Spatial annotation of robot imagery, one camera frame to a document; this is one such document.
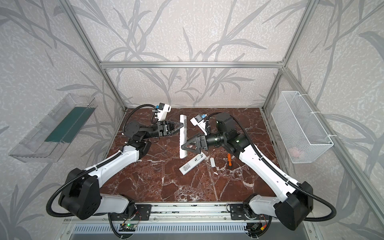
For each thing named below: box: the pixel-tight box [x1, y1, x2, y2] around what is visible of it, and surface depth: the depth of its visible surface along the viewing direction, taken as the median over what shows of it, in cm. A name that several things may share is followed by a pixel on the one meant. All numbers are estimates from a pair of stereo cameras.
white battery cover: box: [210, 157, 216, 168], surface depth 93 cm
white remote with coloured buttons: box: [179, 114, 188, 159], surface depth 62 cm
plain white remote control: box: [179, 152, 207, 176], surface depth 92 cm
